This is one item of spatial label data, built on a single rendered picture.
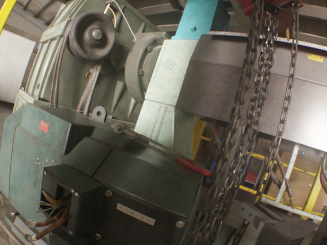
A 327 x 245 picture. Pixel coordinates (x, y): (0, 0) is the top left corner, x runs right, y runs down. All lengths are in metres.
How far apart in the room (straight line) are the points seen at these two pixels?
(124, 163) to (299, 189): 3.44
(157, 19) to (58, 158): 1.83
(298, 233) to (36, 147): 0.65
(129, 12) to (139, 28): 0.16
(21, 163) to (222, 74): 0.93
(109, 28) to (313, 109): 1.13
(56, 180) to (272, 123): 0.79
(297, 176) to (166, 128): 2.88
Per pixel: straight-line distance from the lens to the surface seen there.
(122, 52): 1.32
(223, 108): 0.88
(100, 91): 1.31
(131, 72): 1.18
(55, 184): 0.45
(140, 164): 0.47
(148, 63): 1.19
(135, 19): 1.50
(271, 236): 0.27
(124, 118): 1.50
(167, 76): 1.12
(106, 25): 1.16
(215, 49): 1.04
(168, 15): 2.06
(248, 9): 0.51
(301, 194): 3.72
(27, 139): 0.66
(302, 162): 3.62
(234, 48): 1.01
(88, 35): 1.06
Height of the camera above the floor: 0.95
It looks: 1 degrees down
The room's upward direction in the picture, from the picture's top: 18 degrees clockwise
